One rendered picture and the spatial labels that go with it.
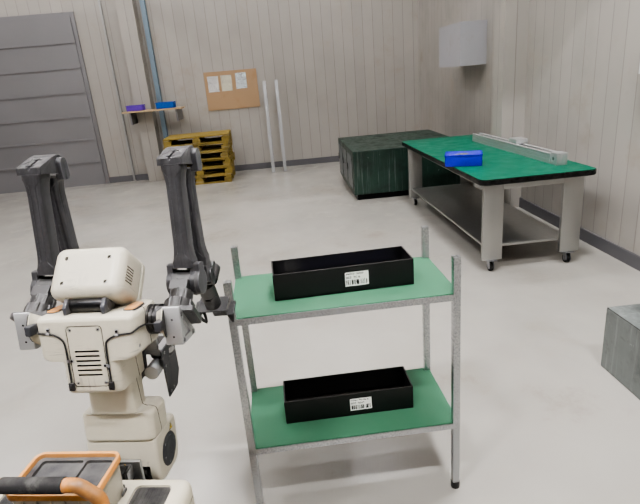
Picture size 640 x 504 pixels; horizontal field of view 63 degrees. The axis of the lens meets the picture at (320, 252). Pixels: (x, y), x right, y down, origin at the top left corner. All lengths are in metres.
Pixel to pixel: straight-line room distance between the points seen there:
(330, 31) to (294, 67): 0.97
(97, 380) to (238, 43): 9.75
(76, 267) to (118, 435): 0.52
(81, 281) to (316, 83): 9.67
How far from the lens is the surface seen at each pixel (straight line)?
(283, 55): 10.93
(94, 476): 1.50
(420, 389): 2.58
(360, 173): 7.50
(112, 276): 1.51
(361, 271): 2.09
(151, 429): 1.69
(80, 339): 1.55
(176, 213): 1.57
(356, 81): 11.04
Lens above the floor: 1.80
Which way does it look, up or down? 19 degrees down
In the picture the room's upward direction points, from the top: 5 degrees counter-clockwise
